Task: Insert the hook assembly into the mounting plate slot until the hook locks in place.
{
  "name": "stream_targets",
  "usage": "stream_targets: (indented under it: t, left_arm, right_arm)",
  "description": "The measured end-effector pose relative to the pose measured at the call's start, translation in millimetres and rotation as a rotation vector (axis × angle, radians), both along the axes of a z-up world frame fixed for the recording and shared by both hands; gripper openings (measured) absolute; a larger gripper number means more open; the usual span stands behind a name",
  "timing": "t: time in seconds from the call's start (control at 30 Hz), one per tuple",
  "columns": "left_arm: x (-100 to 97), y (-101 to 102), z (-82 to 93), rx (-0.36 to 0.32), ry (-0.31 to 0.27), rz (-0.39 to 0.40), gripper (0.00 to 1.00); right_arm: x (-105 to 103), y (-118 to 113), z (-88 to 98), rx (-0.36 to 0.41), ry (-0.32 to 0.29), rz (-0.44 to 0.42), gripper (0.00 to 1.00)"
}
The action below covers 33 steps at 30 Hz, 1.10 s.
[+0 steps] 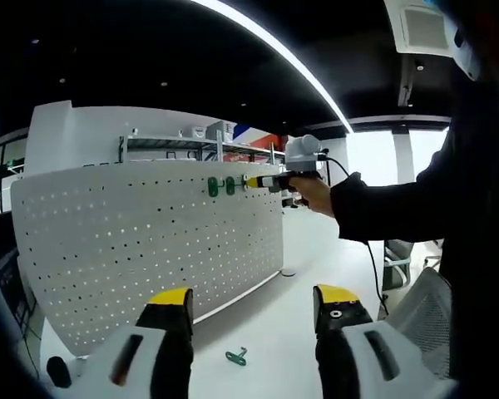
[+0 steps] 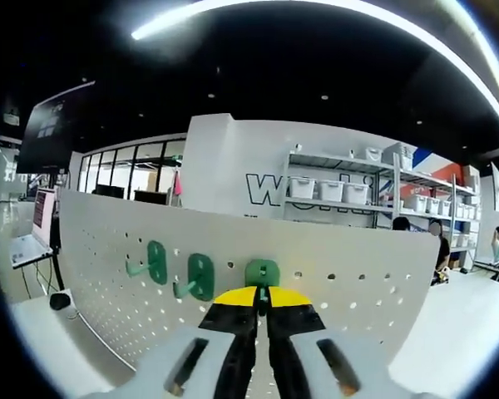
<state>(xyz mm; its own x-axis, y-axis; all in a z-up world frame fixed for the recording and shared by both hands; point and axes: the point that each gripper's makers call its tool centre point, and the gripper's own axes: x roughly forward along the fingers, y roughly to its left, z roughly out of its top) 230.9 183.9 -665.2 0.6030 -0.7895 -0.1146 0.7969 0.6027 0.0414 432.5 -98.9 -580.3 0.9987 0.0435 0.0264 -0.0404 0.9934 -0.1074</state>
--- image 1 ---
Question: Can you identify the white perforated mounting plate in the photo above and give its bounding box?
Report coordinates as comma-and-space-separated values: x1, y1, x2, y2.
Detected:
10, 160, 286, 362

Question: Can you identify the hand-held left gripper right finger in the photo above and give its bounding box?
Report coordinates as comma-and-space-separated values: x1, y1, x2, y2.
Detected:
313, 283, 458, 399

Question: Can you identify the long ceiling light strip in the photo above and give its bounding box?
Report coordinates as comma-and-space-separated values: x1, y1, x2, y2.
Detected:
190, 0, 351, 133

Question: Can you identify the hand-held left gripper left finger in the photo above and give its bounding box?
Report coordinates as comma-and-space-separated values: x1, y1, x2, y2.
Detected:
72, 286, 195, 399

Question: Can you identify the small black round object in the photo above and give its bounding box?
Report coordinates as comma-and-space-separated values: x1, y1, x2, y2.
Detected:
45, 356, 72, 390

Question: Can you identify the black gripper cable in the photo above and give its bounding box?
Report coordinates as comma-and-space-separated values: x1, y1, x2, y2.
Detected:
315, 153, 390, 317

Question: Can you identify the person's right hand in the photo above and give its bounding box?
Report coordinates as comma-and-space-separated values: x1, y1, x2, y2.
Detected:
289, 170, 338, 219

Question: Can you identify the white ceiling air vent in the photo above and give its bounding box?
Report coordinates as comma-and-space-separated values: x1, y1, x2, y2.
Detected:
383, 0, 458, 54

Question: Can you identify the grey office chair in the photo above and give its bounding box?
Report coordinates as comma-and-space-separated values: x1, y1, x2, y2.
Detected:
382, 239, 415, 292

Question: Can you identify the person's dark jacket torso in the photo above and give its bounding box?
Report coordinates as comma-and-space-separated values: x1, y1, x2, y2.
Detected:
436, 57, 499, 392

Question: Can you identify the grey metal shelf rack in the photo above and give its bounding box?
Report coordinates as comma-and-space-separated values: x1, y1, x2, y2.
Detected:
118, 131, 288, 165

